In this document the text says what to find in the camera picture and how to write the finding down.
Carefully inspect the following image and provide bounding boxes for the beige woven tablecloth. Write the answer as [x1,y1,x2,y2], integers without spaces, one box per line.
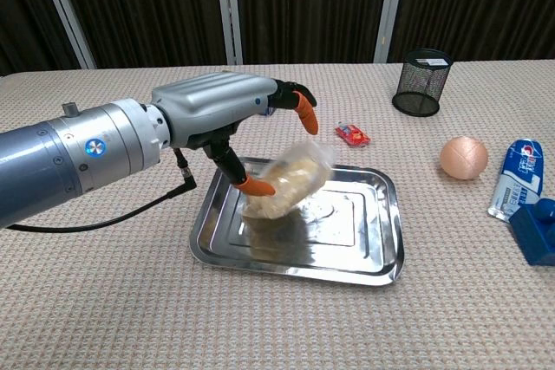
[0,57,555,370]

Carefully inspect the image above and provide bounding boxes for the beige snack bag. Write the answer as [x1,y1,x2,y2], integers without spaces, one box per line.
[241,140,337,220]

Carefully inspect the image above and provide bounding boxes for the blue toy building block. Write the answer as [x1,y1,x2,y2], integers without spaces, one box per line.
[508,198,555,267]

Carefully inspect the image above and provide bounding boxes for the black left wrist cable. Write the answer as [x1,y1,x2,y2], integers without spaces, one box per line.
[5,147,199,233]

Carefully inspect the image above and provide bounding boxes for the blue white toothpaste tube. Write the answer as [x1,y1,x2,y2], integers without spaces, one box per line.
[486,139,545,223]

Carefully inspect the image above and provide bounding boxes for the small red snack packet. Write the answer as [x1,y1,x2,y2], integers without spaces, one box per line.
[334,123,372,148]

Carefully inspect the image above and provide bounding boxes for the rectangular metal tray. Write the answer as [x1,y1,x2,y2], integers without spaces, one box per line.
[189,156,405,288]

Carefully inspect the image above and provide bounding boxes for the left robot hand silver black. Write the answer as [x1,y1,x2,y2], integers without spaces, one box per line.
[150,71,320,198]

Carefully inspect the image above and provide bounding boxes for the black mesh pen holder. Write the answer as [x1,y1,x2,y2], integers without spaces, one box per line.
[391,48,454,118]

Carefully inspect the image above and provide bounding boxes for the pink ball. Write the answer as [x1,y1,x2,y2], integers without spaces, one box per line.
[440,135,490,179]

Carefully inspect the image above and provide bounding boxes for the white metal frame post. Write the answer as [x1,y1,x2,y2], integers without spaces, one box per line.
[33,0,97,70]
[213,0,245,66]
[373,0,409,64]

